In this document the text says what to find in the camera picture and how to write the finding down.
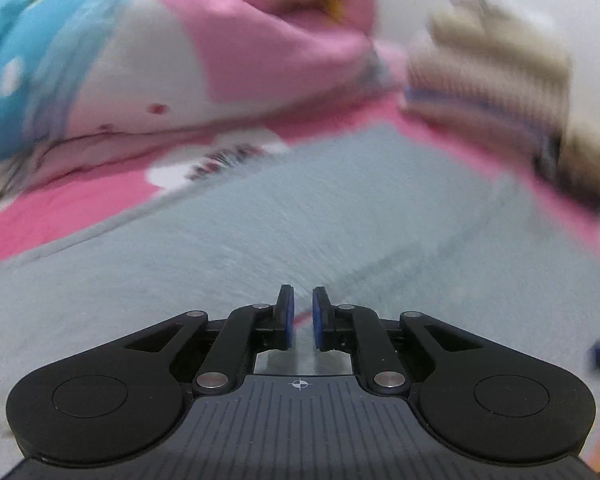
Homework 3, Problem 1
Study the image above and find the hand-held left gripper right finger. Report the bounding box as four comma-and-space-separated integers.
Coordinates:
312, 286, 483, 395

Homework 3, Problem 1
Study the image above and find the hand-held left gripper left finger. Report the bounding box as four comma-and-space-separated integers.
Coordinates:
125, 285, 296, 395

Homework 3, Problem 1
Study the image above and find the pink and blue quilt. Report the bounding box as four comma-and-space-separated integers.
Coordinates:
0, 0, 396, 211

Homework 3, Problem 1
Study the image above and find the grey hoodie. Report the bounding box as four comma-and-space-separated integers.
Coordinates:
0, 125, 600, 466

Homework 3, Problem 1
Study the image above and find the lavender folded cloth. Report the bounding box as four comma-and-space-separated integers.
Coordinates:
405, 87, 556, 142

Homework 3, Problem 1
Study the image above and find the peach folded cloth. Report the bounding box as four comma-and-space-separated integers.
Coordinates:
427, 0, 573, 81

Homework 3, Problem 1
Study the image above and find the pink floral blanket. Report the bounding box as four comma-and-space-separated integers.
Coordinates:
0, 95, 600, 271

